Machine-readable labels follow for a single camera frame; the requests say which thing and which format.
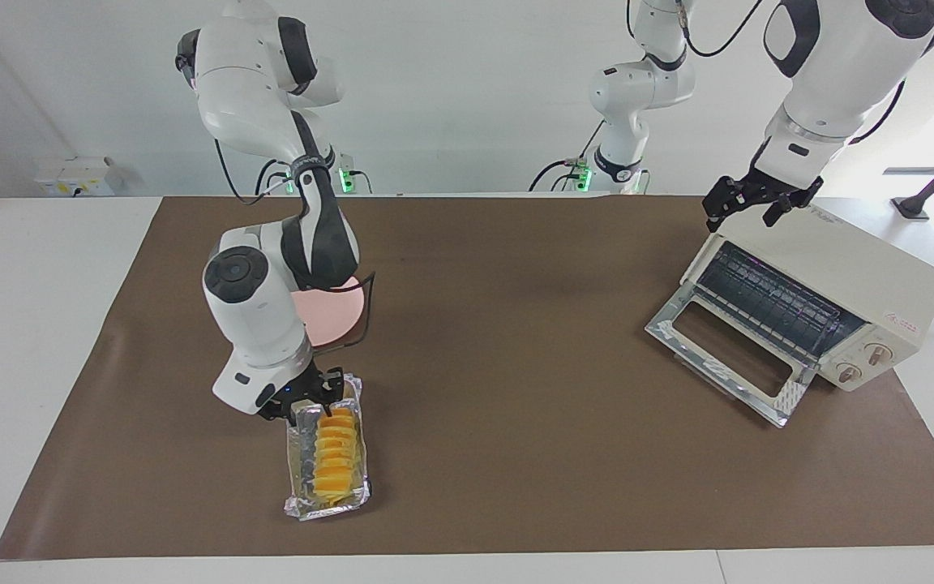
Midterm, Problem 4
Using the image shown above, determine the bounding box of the sliced golden bread loaf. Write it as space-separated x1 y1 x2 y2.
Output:
311 406 358 500

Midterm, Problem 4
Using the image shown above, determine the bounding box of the aluminium foil tray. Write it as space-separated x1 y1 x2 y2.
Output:
284 373 372 522

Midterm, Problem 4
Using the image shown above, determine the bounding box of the cream toaster oven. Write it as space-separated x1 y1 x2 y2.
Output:
680 203 934 393

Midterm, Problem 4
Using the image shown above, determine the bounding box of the glass oven door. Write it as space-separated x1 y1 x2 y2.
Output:
645 284 819 429

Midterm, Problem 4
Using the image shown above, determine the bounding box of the pink round plate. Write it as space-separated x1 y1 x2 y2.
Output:
289 276 366 350

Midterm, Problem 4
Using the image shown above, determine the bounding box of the brown table mat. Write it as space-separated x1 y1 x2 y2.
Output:
0 195 934 560

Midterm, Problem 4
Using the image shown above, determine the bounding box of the white power strip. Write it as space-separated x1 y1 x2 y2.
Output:
35 157 123 197

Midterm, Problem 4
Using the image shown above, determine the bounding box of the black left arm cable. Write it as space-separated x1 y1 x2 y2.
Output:
678 0 907 147

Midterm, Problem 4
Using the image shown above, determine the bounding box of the black left base cable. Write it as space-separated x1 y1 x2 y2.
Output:
529 122 607 194

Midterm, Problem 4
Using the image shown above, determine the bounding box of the black base cable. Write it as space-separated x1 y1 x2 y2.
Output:
529 122 607 194
255 157 289 195

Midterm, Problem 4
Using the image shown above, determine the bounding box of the black right base cable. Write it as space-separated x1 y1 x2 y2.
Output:
255 157 289 195

